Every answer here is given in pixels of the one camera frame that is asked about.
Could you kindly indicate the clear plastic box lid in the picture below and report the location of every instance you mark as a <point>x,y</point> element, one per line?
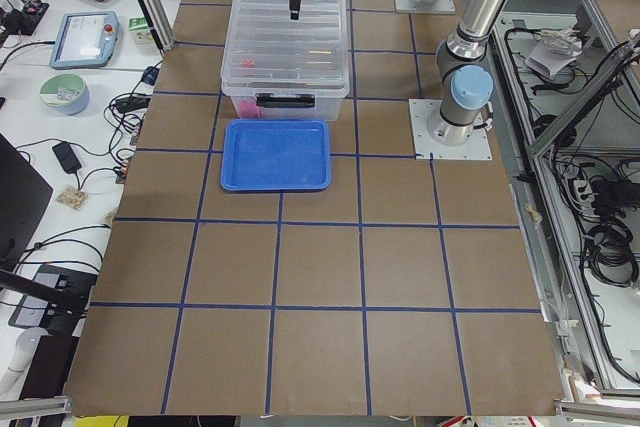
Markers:
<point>287,27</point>

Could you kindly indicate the clear plastic storage box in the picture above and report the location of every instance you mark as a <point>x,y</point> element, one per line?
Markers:
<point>287,97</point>

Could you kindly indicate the blue plastic tray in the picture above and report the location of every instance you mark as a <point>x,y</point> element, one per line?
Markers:
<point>276,155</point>

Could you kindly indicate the green white carton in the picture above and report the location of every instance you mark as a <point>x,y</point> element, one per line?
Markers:
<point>140,31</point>

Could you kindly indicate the black power adapter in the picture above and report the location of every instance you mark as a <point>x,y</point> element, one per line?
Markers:
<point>66,157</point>

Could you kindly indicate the black monitor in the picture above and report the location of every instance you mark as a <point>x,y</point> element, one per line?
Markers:
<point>25,196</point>

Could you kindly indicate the black box latch handle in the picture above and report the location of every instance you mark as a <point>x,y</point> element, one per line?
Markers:
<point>271,101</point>

